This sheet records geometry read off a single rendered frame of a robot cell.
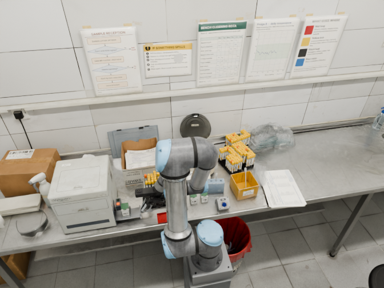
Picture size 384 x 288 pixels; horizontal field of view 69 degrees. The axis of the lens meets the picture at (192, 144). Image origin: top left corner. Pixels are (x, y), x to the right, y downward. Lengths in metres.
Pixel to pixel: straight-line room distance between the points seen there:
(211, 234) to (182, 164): 0.37
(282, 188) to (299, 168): 0.26
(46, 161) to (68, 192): 0.47
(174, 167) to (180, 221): 0.26
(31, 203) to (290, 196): 1.54
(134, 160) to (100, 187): 0.52
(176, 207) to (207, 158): 0.24
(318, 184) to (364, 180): 0.32
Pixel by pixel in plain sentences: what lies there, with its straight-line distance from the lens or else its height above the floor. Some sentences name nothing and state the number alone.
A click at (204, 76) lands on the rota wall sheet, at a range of 1.84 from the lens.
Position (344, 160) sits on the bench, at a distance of 2.26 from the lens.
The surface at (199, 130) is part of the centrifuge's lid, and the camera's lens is 1.99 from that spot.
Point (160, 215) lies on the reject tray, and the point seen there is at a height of 0.88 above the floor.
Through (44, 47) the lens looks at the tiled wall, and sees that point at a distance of 1.78.
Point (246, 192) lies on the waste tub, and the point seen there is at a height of 0.94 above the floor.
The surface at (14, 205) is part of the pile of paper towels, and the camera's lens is 1.96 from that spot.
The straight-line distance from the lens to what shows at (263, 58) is 1.93.
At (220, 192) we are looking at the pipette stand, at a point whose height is 0.89.
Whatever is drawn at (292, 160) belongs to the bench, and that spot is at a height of 0.87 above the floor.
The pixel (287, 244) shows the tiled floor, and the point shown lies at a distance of 2.71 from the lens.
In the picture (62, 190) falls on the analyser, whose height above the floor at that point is 1.17.
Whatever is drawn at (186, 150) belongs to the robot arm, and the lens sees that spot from 0.98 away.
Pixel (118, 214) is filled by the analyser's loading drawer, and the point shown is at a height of 0.92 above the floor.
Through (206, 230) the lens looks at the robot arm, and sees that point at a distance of 1.23.
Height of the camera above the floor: 2.20
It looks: 39 degrees down
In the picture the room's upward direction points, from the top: straight up
